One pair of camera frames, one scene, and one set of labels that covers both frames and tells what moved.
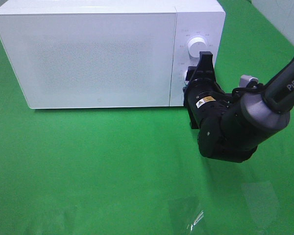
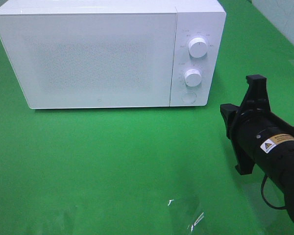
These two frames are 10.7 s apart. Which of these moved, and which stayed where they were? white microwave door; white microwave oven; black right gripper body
Moved: black right gripper body
Stayed: white microwave door; white microwave oven
